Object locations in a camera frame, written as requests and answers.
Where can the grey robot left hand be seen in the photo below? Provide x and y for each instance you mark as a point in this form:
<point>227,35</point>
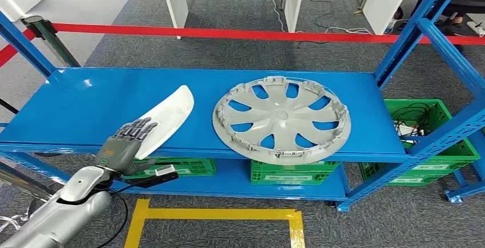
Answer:
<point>117,153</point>

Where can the white curved panel part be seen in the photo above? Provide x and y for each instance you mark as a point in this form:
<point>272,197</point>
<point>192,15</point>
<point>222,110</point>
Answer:
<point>170,114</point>

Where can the blue metal shelf rack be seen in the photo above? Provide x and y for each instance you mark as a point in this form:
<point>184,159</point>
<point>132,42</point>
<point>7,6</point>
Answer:
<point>113,98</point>
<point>468,189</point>

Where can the yellow tape rectangle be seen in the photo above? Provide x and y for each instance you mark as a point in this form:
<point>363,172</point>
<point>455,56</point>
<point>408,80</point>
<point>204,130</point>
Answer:
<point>212,214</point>

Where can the red barrier belt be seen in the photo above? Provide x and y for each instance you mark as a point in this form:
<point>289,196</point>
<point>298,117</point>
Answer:
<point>11,51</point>
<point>227,33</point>

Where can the grey wheel hubcap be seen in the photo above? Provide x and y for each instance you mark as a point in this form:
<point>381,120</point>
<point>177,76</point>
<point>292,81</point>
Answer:
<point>282,119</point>

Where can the white power adapter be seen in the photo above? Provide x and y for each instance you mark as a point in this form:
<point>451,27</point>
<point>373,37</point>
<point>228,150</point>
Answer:
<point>407,129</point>

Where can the white board panel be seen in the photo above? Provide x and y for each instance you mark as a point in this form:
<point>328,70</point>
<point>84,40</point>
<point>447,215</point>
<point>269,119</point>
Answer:
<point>386,0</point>

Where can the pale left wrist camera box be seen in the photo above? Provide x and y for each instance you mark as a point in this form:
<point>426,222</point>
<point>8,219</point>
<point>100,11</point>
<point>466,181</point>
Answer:
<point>165,170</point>

